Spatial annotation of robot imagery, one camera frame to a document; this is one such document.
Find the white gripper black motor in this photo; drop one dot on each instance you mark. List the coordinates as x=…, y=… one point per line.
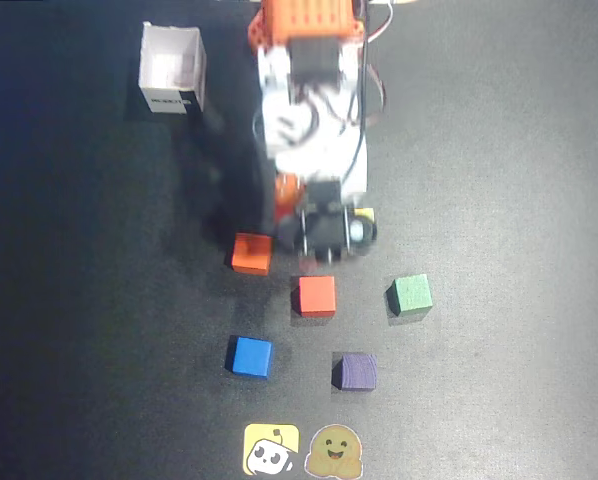
x=324, y=235

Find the red cube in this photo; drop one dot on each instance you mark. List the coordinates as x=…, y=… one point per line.
x=316, y=295

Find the white and orange robot arm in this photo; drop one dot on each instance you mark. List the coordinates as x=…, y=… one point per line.
x=304, y=25

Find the orange cube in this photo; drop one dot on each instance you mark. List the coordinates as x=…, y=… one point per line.
x=251, y=255

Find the yellow cube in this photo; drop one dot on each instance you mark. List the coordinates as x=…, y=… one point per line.
x=366, y=215

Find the green cube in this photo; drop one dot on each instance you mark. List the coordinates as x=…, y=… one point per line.
x=411, y=294

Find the blue cube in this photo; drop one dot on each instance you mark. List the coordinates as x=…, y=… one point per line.
x=250, y=356

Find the purple cube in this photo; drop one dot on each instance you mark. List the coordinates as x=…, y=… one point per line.
x=357, y=371

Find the white open cardboard box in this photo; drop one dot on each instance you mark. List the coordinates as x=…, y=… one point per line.
x=169, y=65

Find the dark grey table mat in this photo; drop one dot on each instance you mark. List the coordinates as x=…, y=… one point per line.
x=479, y=200

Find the yellow robot face sticker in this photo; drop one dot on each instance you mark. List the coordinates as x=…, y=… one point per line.
x=271, y=449

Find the smiling hugging face sticker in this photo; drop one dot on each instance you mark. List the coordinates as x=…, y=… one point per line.
x=334, y=451

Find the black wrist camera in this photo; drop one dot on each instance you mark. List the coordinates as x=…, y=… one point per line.
x=324, y=232

